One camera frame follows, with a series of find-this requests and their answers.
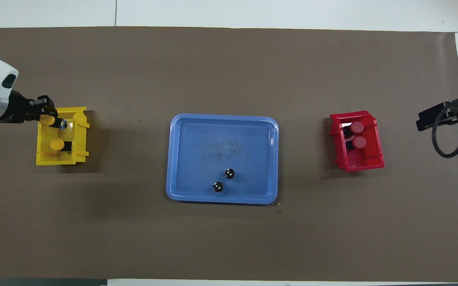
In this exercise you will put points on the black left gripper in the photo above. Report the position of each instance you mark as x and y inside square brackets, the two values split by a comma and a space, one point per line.
[16, 109]

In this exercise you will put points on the small black button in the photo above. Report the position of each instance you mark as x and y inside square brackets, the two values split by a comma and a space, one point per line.
[218, 187]
[229, 173]

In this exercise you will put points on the red push button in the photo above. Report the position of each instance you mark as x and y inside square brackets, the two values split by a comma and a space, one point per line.
[358, 142]
[357, 127]

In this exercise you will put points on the yellow plastic bin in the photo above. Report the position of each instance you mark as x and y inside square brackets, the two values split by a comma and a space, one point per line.
[78, 151]

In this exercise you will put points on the brown paper table mat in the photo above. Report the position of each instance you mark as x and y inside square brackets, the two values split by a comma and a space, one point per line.
[229, 63]

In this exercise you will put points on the yellow push button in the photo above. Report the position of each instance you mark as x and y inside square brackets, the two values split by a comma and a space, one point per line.
[47, 119]
[57, 144]

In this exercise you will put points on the blue plastic tray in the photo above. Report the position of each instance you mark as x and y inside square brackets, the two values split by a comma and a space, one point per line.
[249, 159]

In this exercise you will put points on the red plastic bin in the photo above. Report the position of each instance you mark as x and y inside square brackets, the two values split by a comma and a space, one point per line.
[368, 155]

